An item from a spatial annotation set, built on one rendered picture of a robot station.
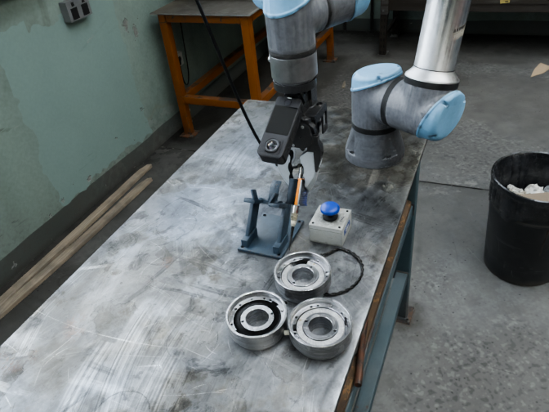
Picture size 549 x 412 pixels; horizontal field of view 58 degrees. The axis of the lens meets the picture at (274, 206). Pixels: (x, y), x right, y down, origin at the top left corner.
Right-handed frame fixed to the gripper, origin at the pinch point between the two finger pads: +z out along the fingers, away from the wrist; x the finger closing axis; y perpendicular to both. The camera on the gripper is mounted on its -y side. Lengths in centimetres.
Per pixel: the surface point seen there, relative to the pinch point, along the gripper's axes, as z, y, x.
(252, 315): 14.8, -19.6, 2.2
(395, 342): 97, 47, -11
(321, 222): 12.1, 5.1, -2.0
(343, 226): 12.1, 5.4, -6.6
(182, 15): 19, 163, 134
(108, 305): 16.5, -25.0, 30.5
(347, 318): 13.6, -15.9, -14.0
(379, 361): 73, 20, -12
